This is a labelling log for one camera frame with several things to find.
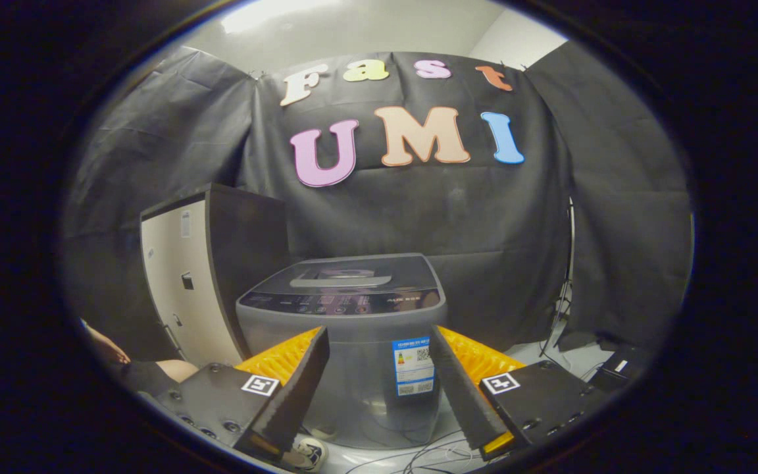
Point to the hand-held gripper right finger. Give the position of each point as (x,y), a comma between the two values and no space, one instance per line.
(461,392)

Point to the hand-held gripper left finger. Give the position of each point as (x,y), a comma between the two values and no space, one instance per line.
(300,392)

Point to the grey washing machine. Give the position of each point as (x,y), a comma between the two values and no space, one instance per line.
(366,368)

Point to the white sneaker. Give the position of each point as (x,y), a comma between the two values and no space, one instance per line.
(310,453)

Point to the cabinet with white door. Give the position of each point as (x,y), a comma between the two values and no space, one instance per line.
(181,289)

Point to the black box on floor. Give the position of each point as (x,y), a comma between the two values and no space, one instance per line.
(622,368)

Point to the black backdrop cloth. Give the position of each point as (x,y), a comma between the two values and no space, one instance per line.
(471,217)

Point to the black light stand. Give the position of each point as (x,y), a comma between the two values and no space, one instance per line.
(571,243)

